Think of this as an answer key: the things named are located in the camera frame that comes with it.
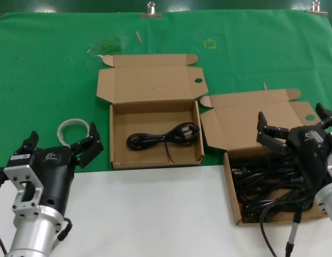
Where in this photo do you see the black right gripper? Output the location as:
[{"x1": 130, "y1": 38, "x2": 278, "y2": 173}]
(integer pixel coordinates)
[{"x1": 257, "y1": 102, "x2": 332, "y2": 200}]

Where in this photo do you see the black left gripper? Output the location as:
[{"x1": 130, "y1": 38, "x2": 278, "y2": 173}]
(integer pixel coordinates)
[{"x1": 9, "y1": 122, "x2": 104, "y2": 217}]

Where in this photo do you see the black power cable bundle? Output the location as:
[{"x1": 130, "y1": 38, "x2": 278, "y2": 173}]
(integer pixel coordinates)
[
  {"x1": 235, "y1": 178, "x2": 313, "y2": 206},
  {"x1": 233, "y1": 164, "x2": 303, "y2": 185},
  {"x1": 239, "y1": 199, "x2": 320, "y2": 224},
  {"x1": 127, "y1": 122, "x2": 200, "y2": 163}
]

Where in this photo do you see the open brown cardboard box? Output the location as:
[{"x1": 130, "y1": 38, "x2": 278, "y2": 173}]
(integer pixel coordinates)
[
  {"x1": 95, "y1": 52, "x2": 208, "y2": 170},
  {"x1": 199, "y1": 88, "x2": 329, "y2": 227}
]

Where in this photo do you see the white tape roll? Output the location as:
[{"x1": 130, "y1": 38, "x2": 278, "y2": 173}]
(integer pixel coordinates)
[{"x1": 57, "y1": 117, "x2": 90, "y2": 147}]

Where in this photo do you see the green table cloth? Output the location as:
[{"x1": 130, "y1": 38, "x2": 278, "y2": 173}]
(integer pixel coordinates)
[{"x1": 0, "y1": 10, "x2": 332, "y2": 179}]

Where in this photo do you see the clear plastic wrap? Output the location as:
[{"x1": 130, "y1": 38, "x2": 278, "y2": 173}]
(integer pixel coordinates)
[{"x1": 85, "y1": 37, "x2": 123, "y2": 58}]

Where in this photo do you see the silver binder clip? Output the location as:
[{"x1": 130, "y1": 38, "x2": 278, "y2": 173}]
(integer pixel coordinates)
[
  {"x1": 306, "y1": 0, "x2": 328, "y2": 16},
  {"x1": 140, "y1": 1, "x2": 163, "y2": 19}
]

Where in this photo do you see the silver left camera bracket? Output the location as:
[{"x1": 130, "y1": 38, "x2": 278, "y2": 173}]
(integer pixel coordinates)
[{"x1": 3, "y1": 164, "x2": 45, "y2": 216}]

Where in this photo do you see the black left arm connector cable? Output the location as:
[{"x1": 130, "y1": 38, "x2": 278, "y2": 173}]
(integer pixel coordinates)
[{"x1": 55, "y1": 217, "x2": 73, "y2": 246}]

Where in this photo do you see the silver right cable connector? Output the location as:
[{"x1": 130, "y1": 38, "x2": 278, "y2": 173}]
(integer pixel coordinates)
[{"x1": 283, "y1": 211, "x2": 302, "y2": 257}]

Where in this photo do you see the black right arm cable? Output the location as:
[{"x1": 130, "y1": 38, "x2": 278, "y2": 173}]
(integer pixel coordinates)
[{"x1": 259, "y1": 203, "x2": 300, "y2": 257}]

